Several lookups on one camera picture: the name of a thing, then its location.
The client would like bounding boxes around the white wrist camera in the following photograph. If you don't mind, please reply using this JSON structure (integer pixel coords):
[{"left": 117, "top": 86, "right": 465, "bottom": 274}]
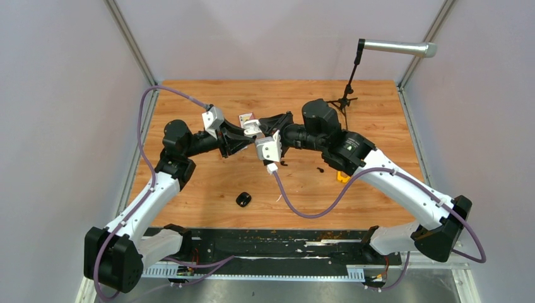
[
  {"left": 254, "top": 130, "right": 282, "bottom": 162},
  {"left": 201, "top": 105, "right": 225, "bottom": 139}
]

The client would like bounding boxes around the black earbud charging case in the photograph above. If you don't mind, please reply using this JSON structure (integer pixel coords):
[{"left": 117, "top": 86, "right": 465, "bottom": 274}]
[{"left": 236, "top": 192, "right": 252, "bottom": 208}]

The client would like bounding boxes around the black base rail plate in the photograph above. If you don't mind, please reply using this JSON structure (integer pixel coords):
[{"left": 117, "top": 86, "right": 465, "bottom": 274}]
[{"left": 143, "top": 229, "right": 408, "bottom": 286}]

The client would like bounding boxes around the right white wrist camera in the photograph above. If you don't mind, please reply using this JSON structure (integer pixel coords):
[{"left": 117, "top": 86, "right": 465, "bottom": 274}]
[{"left": 254, "top": 130, "right": 282, "bottom": 162}]

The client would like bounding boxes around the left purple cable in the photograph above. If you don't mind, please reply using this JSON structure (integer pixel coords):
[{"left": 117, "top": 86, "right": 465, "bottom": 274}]
[{"left": 92, "top": 85, "right": 210, "bottom": 302}]

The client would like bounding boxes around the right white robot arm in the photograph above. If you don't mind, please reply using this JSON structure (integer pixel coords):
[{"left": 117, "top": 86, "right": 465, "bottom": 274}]
[{"left": 250, "top": 99, "right": 472, "bottom": 264}]

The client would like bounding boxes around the yellow triangular plastic piece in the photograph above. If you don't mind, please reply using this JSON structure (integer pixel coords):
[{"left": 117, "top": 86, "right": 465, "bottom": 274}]
[{"left": 336, "top": 171, "right": 351, "bottom": 184}]

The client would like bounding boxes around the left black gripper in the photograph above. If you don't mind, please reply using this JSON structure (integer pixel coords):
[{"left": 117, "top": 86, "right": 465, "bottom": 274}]
[{"left": 184, "top": 117, "right": 256, "bottom": 158}]

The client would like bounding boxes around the silver microphone tube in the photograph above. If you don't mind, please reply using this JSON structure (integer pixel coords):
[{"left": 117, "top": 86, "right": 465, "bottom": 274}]
[{"left": 358, "top": 39, "right": 438, "bottom": 58}]

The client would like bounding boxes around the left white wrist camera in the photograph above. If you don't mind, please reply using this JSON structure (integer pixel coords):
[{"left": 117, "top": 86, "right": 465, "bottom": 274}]
[{"left": 201, "top": 105, "right": 225, "bottom": 139}]

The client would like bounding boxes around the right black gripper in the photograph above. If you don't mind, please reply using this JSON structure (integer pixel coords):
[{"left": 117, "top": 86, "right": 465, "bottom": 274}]
[{"left": 258, "top": 111, "right": 325, "bottom": 152}]

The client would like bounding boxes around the black tripod stand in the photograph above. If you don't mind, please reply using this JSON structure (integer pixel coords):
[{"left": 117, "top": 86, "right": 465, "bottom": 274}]
[{"left": 327, "top": 39, "right": 365, "bottom": 129}]

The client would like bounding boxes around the pink card box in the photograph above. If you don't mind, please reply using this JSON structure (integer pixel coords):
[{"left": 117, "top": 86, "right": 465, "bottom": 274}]
[{"left": 238, "top": 112, "right": 255, "bottom": 128}]

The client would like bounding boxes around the white earbud charging case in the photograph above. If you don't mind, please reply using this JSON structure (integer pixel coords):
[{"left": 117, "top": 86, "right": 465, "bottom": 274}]
[{"left": 243, "top": 119, "right": 262, "bottom": 138}]

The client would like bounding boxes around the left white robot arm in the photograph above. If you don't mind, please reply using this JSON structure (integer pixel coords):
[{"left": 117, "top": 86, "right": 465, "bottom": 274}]
[{"left": 84, "top": 120, "right": 261, "bottom": 295}]

